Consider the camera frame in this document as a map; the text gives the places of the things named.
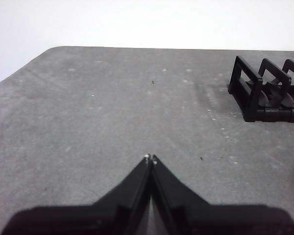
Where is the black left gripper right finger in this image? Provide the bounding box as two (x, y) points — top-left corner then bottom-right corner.
(151, 154), (294, 235)

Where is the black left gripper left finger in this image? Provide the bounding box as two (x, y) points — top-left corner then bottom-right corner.
(1, 154), (152, 235)

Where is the black plate rack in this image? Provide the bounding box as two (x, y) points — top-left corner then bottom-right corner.
(228, 55), (294, 123)

